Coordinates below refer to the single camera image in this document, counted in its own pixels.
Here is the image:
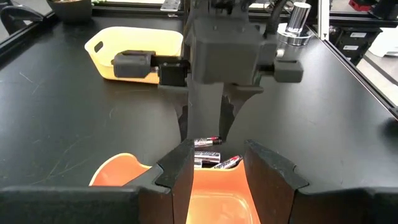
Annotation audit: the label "black curved edge handle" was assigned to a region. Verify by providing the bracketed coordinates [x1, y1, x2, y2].
[0, 5, 45, 35]

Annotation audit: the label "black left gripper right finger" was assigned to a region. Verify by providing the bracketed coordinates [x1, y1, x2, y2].
[244, 139, 398, 224]

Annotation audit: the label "yellow plastic bin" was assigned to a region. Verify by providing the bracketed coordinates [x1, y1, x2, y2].
[84, 26, 185, 85]

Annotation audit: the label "potted succulent plant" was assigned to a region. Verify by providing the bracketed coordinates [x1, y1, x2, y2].
[46, 0, 94, 23]

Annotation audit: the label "black labelled drawer boxes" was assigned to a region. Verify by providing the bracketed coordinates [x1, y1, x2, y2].
[328, 26, 384, 67]

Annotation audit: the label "chrome cylinder on round base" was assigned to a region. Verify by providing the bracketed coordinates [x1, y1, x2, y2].
[276, 1, 314, 48]

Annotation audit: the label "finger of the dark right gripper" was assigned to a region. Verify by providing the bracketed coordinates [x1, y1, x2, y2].
[219, 83, 265, 141]
[157, 84, 191, 142]

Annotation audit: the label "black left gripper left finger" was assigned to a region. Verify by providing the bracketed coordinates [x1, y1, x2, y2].
[0, 139, 196, 224]

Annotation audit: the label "silver mounting plate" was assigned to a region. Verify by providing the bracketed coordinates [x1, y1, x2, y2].
[160, 0, 182, 13]

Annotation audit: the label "white cabinet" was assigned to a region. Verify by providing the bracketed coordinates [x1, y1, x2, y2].
[368, 26, 398, 58]

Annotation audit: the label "orange plastic bin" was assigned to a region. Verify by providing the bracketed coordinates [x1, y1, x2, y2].
[89, 152, 262, 224]

